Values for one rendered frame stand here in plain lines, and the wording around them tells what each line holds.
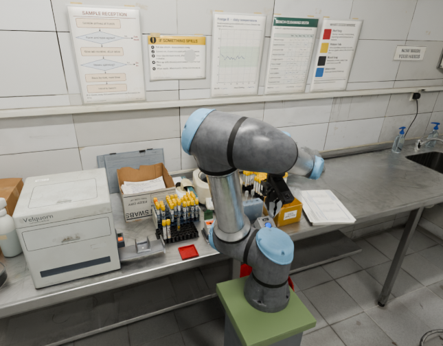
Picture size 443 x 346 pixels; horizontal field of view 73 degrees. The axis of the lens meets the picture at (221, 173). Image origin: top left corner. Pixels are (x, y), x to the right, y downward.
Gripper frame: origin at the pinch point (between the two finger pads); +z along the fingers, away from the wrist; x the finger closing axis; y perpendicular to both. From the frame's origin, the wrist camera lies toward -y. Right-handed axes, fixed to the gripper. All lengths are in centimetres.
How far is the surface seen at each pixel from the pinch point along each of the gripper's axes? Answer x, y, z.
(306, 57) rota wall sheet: -56, 67, -55
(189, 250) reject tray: 34.2, 5.9, 12.6
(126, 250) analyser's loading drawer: 58, 10, 9
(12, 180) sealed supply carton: 100, 56, -5
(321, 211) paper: -34.8, 10.1, 11.2
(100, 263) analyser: 68, 5, 8
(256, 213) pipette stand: -1.0, 15.2, 8.6
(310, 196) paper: -38.8, 23.6, 11.2
